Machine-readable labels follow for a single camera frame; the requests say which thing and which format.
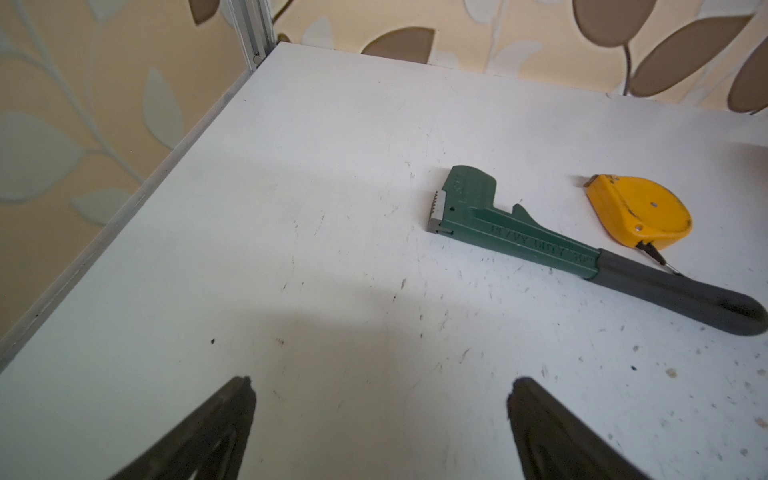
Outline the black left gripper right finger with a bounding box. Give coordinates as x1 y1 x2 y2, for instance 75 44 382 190
506 377 647 479

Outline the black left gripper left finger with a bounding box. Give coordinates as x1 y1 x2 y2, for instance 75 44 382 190
113 376 257 479

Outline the yellow tape measure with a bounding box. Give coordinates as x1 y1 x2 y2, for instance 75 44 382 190
585 174 693 250

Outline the green pipe wrench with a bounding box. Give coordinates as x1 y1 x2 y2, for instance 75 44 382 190
428 165 767 336

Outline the aluminium frame post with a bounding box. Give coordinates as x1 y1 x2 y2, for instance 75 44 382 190
220 0 277 71

